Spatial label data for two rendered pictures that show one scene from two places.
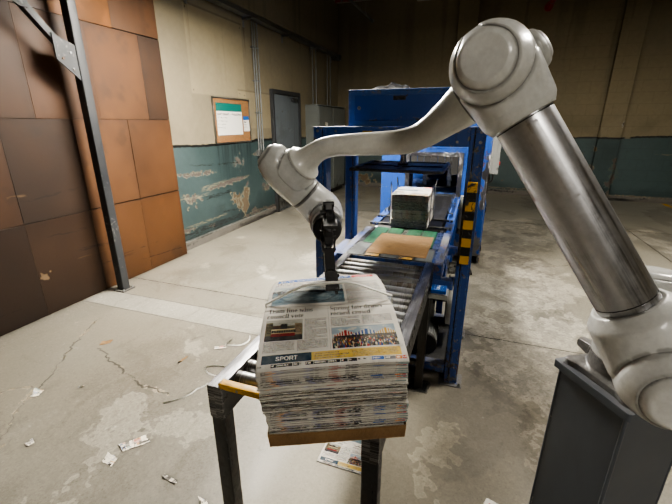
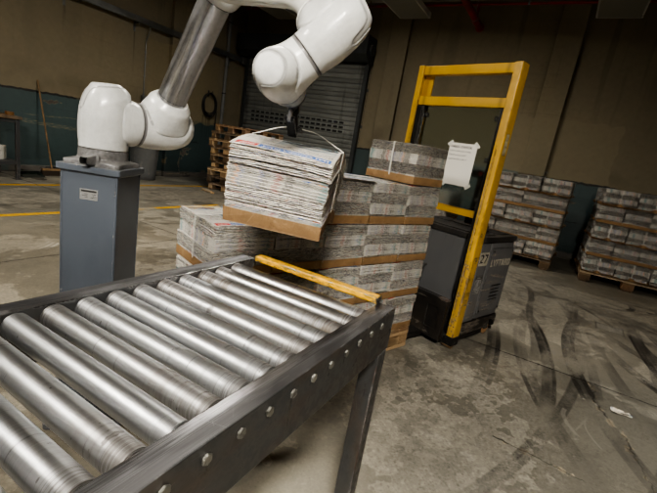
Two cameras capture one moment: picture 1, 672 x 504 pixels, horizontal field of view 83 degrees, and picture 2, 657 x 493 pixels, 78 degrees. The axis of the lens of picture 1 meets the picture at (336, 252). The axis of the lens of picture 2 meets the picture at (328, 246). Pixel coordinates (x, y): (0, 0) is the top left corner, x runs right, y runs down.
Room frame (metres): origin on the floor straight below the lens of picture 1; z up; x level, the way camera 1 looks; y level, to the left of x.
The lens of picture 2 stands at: (2.03, 0.35, 1.18)
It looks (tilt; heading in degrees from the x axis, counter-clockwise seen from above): 13 degrees down; 188
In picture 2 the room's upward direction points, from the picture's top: 10 degrees clockwise
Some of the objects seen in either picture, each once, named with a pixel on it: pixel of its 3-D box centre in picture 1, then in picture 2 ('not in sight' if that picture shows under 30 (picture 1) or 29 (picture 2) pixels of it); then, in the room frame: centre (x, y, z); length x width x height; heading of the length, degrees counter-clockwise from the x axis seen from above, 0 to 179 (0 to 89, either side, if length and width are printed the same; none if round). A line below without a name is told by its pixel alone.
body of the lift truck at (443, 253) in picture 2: not in sight; (449, 272); (-1.18, 0.86, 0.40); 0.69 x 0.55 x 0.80; 51
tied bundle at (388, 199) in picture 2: not in sight; (366, 198); (-0.32, 0.17, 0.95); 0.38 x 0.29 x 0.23; 51
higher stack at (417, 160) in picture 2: not in sight; (389, 246); (-0.55, 0.36, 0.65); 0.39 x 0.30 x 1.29; 51
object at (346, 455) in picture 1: (355, 440); not in sight; (1.54, -0.10, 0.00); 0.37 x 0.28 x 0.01; 160
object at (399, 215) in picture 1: (412, 206); not in sight; (3.01, -0.62, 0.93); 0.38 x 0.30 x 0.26; 160
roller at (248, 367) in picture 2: not in sight; (182, 335); (1.33, -0.02, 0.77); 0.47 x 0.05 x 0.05; 70
